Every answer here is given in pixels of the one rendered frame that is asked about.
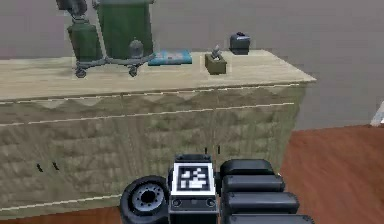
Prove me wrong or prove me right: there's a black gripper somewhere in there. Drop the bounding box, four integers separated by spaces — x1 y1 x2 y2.
119 175 172 224

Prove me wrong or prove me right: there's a beige wooden sideboard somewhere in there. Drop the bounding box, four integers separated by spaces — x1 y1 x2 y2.
0 49 317 221

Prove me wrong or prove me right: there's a blue flat book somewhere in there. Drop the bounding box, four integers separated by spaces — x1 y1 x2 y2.
147 49 193 67

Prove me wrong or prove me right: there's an olive tissue box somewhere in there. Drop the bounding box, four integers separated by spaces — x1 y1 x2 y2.
204 44 228 76

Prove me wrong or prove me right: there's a green wheeled cleaning cart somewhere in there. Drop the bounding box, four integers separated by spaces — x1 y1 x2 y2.
55 0 157 79

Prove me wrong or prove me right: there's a small black box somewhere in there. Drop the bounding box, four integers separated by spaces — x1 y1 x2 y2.
229 31 251 56

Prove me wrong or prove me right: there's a white object at wall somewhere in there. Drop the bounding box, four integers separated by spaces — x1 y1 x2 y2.
370 100 384 128

